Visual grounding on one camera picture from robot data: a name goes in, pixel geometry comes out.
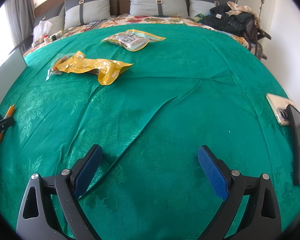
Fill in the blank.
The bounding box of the orange snack stick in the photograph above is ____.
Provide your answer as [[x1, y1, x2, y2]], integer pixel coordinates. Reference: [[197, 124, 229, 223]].
[[0, 104, 16, 144]]

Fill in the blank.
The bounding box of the green patterned bedspread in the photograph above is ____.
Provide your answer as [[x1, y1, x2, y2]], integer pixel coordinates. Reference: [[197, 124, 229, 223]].
[[0, 24, 300, 240]]

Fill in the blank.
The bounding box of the yellow snack packet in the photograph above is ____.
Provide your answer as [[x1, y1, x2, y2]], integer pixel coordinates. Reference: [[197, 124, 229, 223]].
[[56, 51, 134, 86]]

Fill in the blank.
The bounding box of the floral bed sheet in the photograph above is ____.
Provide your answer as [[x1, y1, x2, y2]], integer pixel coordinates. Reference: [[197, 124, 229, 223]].
[[22, 14, 264, 58]]

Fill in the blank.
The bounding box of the beige phone in clear case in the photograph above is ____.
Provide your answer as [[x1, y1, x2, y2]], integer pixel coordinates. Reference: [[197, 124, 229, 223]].
[[266, 93, 297, 126]]

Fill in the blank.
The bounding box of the black chair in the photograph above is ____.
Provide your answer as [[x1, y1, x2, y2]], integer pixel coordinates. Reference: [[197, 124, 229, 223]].
[[247, 29, 272, 61]]

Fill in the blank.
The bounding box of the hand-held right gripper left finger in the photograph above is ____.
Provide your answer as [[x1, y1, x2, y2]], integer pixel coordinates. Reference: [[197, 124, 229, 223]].
[[16, 144, 103, 240]]

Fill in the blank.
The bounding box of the brown bag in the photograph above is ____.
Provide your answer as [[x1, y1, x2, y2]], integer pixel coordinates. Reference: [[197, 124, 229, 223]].
[[242, 17, 258, 43]]

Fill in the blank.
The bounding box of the beige patterned cloth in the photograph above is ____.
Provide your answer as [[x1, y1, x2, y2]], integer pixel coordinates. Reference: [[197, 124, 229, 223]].
[[226, 1, 262, 26]]

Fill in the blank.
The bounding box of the grey pillow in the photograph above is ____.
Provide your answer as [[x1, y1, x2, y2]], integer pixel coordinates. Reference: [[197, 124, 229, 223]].
[[64, 0, 113, 31], [125, 0, 189, 18], [186, 0, 235, 18], [34, 4, 66, 34]]

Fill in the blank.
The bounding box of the clear packet of orange snacks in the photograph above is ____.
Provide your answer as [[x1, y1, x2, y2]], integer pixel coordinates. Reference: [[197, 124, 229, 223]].
[[45, 53, 78, 81]]

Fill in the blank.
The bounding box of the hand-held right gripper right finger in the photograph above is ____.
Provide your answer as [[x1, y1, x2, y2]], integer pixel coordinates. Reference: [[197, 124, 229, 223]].
[[197, 145, 282, 240]]

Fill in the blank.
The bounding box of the clear yellow-edged snack packet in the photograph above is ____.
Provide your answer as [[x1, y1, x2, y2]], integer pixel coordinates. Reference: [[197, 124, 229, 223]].
[[101, 29, 166, 52]]

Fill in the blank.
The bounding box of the black jacket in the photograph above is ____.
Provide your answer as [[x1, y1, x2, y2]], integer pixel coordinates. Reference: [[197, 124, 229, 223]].
[[202, 5, 254, 37]]

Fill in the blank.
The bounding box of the grey curtain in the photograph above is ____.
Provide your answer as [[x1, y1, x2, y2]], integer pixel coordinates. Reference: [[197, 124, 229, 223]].
[[5, 0, 37, 51]]

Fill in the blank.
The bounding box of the white plastic bag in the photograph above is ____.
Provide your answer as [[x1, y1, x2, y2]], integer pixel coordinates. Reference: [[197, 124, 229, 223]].
[[31, 20, 53, 47]]

